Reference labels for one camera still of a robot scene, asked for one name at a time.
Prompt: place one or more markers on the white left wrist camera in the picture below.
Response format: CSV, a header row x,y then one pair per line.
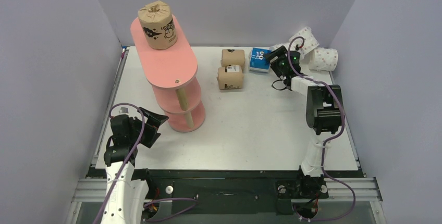
x,y
123,111

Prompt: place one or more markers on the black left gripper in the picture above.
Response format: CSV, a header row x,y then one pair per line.
x,y
151,126

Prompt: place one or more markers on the blue roll sideways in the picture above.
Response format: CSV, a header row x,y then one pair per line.
x,y
257,62

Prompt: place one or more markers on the white dotted roll top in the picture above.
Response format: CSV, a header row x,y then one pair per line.
x,y
310,42

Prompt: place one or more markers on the white dotted roll left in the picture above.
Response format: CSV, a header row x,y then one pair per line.
x,y
277,46

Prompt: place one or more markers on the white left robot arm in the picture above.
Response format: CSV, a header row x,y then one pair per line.
x,y
123,202

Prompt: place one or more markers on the white dotted roll right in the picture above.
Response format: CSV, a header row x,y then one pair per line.
x,y
323,59

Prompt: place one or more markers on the pink three-tier shelf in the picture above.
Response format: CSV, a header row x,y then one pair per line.
x,y
172,75

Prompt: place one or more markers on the brown paper roll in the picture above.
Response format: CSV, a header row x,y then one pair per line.
x,y
158,25

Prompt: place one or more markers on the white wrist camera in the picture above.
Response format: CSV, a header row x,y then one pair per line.
x,y
300,46
123,111

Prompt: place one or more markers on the brown wrapped roll rear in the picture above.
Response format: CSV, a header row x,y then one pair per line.
x,y
233,57

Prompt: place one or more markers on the brown roll front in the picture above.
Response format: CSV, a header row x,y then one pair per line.
x,y
230,77

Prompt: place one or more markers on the white dotted roll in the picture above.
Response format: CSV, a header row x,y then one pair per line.
x,y
310,42
323,59
277,46

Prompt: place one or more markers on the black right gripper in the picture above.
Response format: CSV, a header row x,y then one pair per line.
x,y
277,59

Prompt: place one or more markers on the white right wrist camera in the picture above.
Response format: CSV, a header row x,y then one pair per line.
x,y
300,46

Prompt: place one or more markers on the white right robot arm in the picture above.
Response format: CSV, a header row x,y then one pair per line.
x,y
324,107

